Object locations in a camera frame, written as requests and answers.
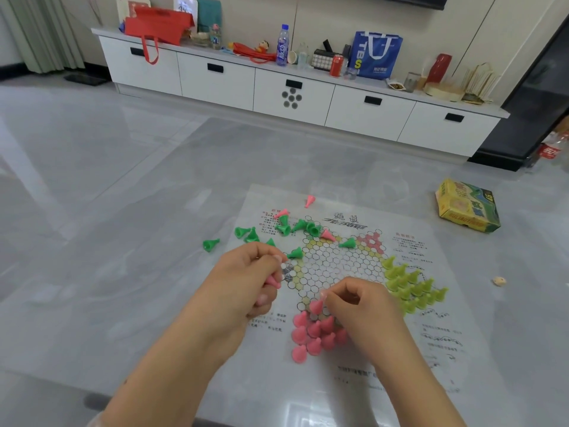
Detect person's left hand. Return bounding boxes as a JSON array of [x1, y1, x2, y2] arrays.
[[188, 241, 287, 366]]

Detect person's right hand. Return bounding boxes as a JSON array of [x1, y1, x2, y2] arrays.
[[319, 276, 418, 380]]

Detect yellow-green cone game pieces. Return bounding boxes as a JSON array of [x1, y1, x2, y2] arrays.
[[382, 256, 450, 316]]

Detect group of pink game pieces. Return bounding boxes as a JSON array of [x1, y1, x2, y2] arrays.
[[291, 299, 350, 364]]

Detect pile of mixed cone pieces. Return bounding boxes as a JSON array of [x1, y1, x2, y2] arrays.
[[203, 194, 357, 261]]

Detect checkers board sheet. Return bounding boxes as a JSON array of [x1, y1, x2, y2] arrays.
[[197, 184, 512, 427]]

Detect person's left forearm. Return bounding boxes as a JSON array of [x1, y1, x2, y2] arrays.
[[95, 302, 243, 427]]

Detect yellow green cardboard box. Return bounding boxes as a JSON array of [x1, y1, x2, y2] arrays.
[[435, 178, 501, 234]]

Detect white TV cabinet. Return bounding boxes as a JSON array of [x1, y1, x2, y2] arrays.
[[92, 27, 511, 158]]

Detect round wooden box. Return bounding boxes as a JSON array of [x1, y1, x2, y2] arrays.
[[423, 82, 464, 103]]

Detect red folded umbrella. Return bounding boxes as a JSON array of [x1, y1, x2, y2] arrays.
[[229, 42, 277, 63]]

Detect red-label cola bottle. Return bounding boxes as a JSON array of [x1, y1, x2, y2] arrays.
[[535, 133, 569, 161]]

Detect black white checkered box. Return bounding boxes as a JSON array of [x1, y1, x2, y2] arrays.
[[310, 48, 335, 71]]

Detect blue-label water bottle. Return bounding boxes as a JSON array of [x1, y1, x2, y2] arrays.
[[275, 24, 290, 67]]

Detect black glass cabinet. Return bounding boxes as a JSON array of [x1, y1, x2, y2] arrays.
[[469, 17, 569, 172]]

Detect black floor mat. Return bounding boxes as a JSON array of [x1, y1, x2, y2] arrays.
[[64, 73, 110, 87]]

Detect blue tote bag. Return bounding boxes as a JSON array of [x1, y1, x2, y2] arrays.
[[347, 31, 404, 81]]

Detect red vase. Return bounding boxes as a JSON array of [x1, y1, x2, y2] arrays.
[[426, 53, 453, 84]]

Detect red fabric bag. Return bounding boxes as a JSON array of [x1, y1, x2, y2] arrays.
[[123, 6, 196, 65]]

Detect teal cloth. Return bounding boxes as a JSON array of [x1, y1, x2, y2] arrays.
[[197, 0, 223, 34]]

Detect black television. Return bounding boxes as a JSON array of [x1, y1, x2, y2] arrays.
[[355, 0, 450, 11]]

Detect grey-green curtain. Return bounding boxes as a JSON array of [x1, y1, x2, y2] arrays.
[[0, 0, 85, 75]]

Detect gold wire rack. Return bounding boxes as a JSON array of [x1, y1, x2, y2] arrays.
[[461, 62, 498, 105]]

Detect beige picture frame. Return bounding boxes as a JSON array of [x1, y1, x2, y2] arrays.
[[116, 0, 152, 23]]

